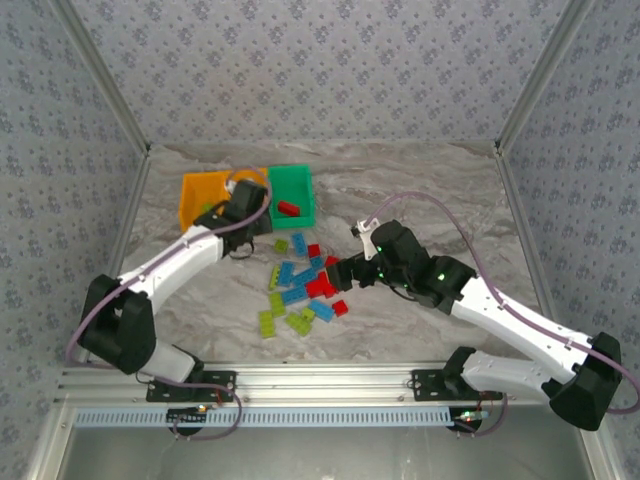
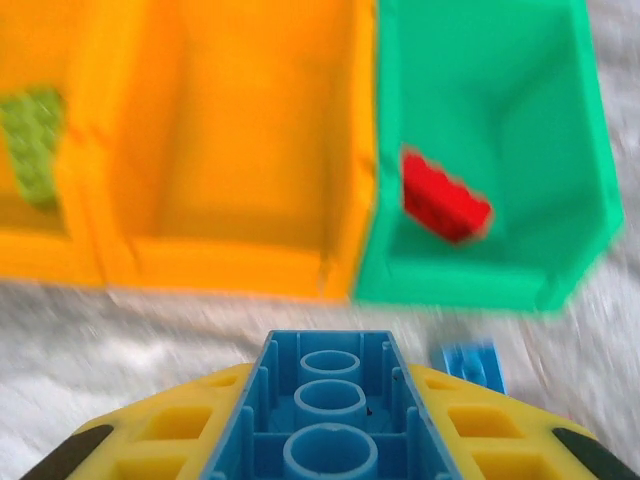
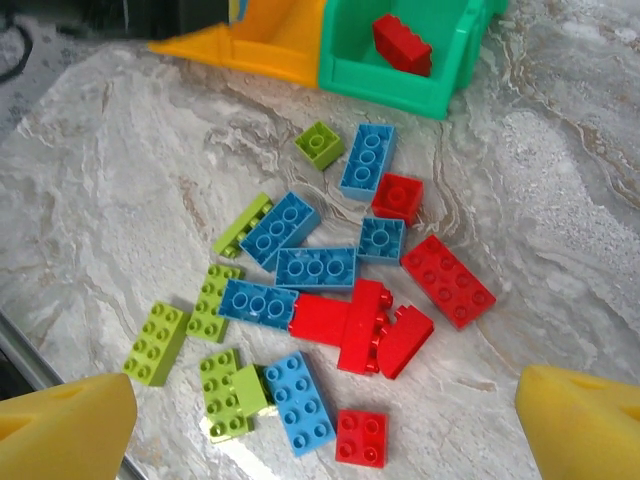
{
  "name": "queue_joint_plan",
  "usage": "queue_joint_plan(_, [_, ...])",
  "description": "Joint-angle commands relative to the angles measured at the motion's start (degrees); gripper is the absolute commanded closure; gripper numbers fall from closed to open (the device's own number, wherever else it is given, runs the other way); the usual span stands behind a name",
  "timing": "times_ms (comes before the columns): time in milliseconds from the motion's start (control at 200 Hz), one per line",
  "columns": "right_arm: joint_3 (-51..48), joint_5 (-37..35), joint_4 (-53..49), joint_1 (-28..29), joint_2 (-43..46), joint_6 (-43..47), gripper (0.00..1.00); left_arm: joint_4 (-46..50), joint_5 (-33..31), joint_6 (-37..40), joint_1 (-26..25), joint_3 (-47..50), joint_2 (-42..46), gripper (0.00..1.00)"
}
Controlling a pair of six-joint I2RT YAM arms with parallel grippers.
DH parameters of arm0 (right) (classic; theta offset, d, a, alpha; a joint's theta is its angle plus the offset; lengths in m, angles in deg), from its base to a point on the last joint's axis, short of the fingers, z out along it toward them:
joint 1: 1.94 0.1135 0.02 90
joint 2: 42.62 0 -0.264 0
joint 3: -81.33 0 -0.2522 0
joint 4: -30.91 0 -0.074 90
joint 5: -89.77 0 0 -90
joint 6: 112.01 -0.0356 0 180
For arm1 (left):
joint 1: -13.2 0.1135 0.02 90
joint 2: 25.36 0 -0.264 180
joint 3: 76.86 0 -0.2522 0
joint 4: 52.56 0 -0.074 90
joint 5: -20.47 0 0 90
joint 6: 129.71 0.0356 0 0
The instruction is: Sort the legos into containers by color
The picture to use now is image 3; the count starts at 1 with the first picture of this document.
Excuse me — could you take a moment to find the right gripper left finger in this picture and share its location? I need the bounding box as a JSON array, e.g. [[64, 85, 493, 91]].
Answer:
[[0, 372, 139, 480]]

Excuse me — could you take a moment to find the small blue lego brick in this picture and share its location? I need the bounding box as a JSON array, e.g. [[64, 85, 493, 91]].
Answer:
[[356, 216, 407, 267]]

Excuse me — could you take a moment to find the red two-by-four lego brick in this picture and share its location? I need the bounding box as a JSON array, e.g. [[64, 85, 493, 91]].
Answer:
[[337, 278, 396, 376], [399, 234, 498, 332]]

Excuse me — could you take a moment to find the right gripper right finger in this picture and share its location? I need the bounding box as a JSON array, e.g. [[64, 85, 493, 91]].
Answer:
[[514, 364, 640, 480]]

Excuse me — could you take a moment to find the blue two-by-four lego brick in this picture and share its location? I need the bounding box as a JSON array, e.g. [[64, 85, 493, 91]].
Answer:
[[262, 350, 338, 459], [274, 246, 358, 295], [338, 122, 397, 203], [217, 278, 300, 332], [238, 190, 322, 274]]

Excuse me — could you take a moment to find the aluminum base rail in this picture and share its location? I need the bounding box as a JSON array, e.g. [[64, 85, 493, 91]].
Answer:
[[0, 307, 149, 480]]

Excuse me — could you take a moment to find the small red lego brick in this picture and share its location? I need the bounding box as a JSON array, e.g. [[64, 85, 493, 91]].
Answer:
[[333, 408, 390, 470], [370, 172, 425, 227]]

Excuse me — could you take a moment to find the yellow plastic bin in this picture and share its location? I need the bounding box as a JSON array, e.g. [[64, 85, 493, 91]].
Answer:
[[147, 0, 329, 90]]

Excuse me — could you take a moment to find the green two-by-four lego brick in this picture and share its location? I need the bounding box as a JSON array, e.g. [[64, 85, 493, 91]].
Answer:
[[212, 192, 275, 260], [121, 300, 192, 388], [185, 263, 246, 345], [198, 348, 256, 445]]

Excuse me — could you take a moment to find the red curved lego brick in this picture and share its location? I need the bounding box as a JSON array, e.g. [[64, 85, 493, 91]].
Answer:
[[375, 304, 435, 381]]

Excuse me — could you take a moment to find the small green lego brick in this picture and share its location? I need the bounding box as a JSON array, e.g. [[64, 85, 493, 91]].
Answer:
[[293, 121, 345, 171], [231, 363, 279, 419]]

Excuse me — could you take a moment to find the green plastic bin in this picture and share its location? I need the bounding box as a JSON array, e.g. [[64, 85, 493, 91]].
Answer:
[[318, 0, 510, 121]]

